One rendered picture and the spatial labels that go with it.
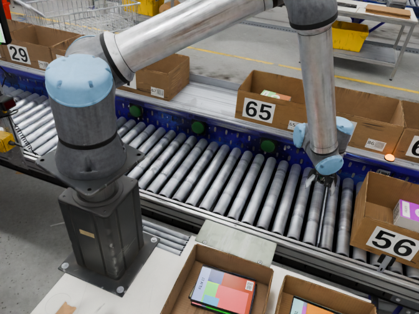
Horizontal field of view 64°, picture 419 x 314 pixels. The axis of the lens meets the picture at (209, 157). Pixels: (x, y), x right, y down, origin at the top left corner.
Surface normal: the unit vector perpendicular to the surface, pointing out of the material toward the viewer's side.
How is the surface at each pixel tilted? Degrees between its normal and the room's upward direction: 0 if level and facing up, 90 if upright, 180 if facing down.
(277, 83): 90
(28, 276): 0
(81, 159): 71
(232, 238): 0
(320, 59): 94
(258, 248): 0
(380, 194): 89
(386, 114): 90
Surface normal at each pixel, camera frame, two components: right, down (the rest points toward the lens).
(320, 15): 0.06, 0.52
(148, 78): -0.36, 0.56
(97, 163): 0.48, 0.29
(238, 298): 0.06, -0.79
